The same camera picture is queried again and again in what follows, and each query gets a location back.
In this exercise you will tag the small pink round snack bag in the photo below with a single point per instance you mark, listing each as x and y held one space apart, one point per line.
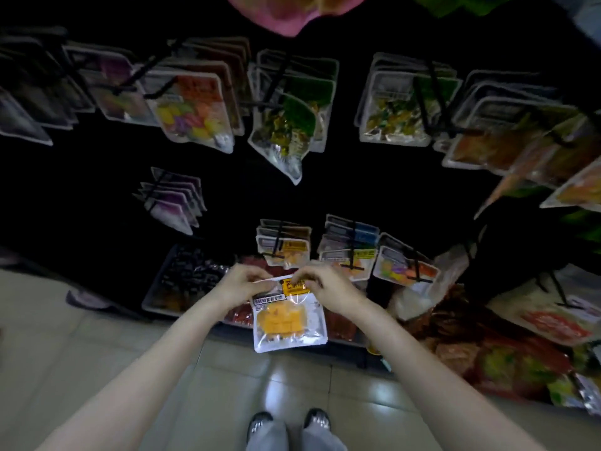
291 9

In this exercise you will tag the person's shoe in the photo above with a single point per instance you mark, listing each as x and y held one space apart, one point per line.
259 425
317 418

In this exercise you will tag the person's left hand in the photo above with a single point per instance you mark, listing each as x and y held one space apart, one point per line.
239 286

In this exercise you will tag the person's right hand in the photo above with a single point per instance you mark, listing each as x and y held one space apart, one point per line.
330 288

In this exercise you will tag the row of red orange pouches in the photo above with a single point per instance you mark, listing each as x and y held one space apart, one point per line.
488 357

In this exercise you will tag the clear tray of dark candies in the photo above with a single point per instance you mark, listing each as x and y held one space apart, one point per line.
183 277

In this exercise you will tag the person's right forearm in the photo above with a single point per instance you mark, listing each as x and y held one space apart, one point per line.
441 380

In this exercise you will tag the green plum snack bag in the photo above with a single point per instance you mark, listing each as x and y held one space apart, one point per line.
460 2

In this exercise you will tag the person's light grey trousers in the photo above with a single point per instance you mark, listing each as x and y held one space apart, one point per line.
282 441

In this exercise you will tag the clear mixed candy packets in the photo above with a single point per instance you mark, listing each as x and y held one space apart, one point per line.
113 89

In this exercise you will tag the clear green candy packets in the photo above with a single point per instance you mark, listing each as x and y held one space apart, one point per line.
286 136
399 112

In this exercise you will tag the small clear orange-candy pouch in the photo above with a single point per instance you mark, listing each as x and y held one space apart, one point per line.
286 322

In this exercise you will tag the clear tray of red candies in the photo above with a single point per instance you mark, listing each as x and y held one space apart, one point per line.
239 316

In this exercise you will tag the small clear purple-label pouch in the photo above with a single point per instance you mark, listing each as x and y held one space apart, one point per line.
174 202

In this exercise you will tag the row of small clear pouches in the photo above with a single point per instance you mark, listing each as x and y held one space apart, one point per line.
404 267

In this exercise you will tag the person's right shoe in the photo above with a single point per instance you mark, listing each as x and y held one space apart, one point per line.
317 418

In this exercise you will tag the small pink floor object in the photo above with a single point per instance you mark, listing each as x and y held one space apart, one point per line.
89 298

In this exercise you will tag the clear colourful-cube candy bag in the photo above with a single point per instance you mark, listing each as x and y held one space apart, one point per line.
221 56
193 112

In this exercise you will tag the white red-label snack bag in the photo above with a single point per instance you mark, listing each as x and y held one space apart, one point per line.
423 291
549 314

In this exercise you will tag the person's left shoe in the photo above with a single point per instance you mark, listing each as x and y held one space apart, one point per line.
259 425

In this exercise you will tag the person's left forearm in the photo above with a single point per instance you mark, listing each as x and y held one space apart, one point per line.
141 380

